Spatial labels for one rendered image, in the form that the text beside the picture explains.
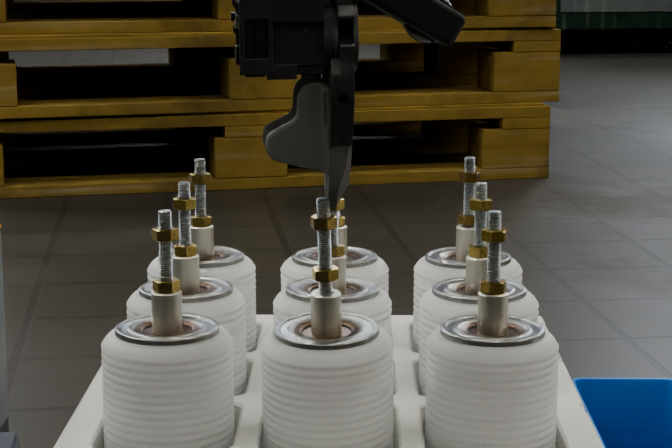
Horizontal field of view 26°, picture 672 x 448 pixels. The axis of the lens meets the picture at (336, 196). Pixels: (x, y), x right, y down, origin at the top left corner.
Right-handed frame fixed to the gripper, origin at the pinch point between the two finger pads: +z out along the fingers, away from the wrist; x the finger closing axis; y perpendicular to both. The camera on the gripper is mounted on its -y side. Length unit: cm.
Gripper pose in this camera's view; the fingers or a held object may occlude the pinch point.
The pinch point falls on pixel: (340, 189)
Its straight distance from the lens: 103.7
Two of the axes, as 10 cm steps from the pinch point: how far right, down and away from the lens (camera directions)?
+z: 0.1, 9.8, 1.9
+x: 1.0, 1.9, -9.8
